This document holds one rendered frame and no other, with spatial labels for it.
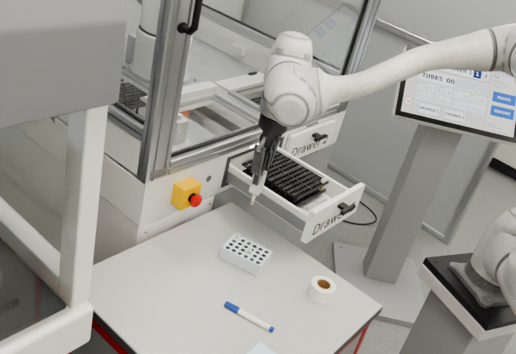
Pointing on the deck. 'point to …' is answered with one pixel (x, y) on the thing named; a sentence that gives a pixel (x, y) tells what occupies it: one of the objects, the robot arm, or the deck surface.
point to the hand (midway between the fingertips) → (257, 181)
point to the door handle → (196, 5)
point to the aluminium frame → (141, 143)
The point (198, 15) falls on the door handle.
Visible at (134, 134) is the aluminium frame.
